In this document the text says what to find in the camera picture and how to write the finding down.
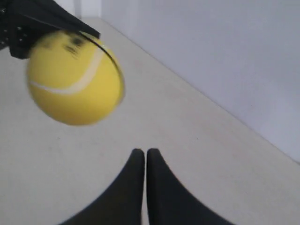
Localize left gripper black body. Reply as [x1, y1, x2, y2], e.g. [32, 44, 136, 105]
[0, 0, 56, 60]

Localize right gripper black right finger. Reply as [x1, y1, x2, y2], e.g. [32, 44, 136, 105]
[146, 148, 232, 225]

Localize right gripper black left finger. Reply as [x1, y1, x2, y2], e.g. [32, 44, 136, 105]
[62, 149, 144, 225]

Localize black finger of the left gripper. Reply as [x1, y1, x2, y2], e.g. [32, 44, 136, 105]
[14, 0, 100, 38]

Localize yellow tennis ball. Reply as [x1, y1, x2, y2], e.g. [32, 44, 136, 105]
[26, 30, 125, 126]

